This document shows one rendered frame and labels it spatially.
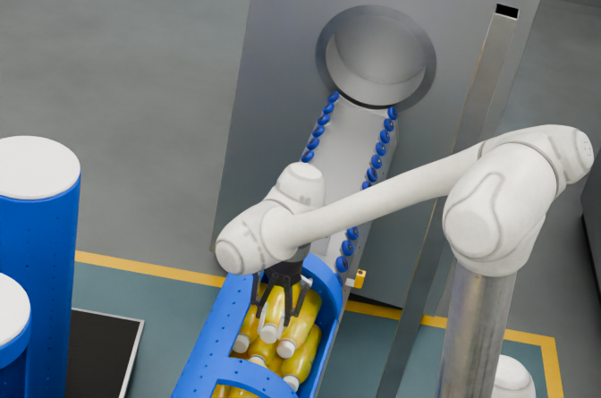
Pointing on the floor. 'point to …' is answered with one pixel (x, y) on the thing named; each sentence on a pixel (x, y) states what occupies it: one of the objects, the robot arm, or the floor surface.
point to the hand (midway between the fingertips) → (272, 321)
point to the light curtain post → (409, 321)
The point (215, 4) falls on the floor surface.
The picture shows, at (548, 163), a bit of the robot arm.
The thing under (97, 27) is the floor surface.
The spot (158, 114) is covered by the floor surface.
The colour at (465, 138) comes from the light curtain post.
